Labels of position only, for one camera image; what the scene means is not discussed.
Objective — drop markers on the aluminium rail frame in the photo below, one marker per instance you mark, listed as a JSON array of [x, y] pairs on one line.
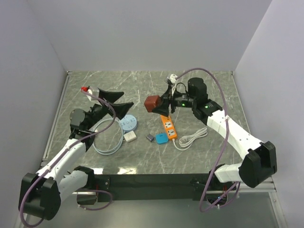
[[215, 192]]

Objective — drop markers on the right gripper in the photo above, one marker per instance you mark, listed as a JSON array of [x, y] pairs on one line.
[[168, 97]]

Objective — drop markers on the small grey charger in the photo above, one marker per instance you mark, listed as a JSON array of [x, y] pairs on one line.
[[150, 137]]

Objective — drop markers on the orange power strip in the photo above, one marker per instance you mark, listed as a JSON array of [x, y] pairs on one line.
[[169, 128]]

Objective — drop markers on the blue square adapter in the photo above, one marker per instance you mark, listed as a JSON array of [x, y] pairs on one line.
[[161, 138]]

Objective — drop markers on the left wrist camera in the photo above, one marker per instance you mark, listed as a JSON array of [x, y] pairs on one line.
[[93, 91]]

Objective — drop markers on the black base beam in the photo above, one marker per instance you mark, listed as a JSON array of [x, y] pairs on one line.
[[151, 186]]

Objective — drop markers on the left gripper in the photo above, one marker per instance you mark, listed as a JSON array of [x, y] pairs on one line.
[[120, 109]]

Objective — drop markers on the round light blue power strip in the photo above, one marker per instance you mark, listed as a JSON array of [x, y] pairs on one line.
[[128, 123]]

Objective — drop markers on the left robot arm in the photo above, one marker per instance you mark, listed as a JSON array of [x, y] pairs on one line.
[[42, 193]]

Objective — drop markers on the red cube socket adapter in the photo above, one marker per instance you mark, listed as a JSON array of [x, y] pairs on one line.
[[152, 103]]

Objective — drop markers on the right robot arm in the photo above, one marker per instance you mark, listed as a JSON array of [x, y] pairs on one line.
[[258, 157]]

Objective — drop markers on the white square plug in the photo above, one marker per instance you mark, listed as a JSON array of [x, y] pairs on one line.
[[130, 136]]

